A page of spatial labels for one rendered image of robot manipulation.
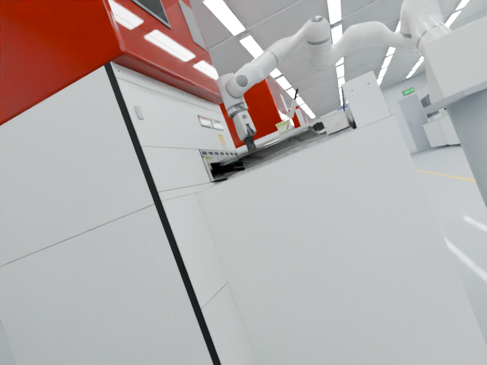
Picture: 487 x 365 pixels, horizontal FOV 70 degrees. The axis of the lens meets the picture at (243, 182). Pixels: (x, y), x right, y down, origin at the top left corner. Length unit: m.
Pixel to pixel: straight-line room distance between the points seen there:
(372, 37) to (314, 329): 1.14
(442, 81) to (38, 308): 1.44
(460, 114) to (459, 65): 0.15
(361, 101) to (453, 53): 0.36
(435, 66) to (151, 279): 1.07
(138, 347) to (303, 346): 0.48
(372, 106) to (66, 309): 1.08
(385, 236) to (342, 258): 0.13
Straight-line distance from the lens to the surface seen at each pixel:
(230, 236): 1.09
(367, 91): 1.08
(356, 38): 1.60
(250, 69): 1.40
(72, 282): 1.17
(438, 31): 1.50
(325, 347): 1.14
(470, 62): 1.32
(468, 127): 1.34
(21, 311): 1.34
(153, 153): 0.99
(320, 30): 1.56
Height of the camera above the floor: 0.75
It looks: 2 degrees up
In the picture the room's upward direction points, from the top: 21 degrees counter-clockwise
